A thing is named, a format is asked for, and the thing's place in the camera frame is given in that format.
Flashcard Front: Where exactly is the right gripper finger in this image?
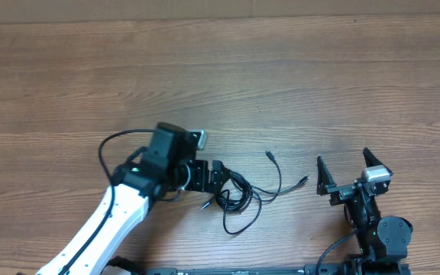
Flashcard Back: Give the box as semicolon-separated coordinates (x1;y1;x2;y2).
363;147;393;175
316;155;336;196

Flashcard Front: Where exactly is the thin black split cable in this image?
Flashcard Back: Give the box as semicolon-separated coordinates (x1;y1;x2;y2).
199;150;311;211

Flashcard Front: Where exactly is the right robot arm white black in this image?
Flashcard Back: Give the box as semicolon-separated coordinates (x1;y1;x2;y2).
314;148;413;275

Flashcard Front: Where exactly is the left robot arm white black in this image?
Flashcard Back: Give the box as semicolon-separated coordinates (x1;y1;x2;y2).
38;122;231;275

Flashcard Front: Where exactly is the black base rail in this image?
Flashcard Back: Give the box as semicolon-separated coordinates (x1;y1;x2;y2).
101;257;411;275

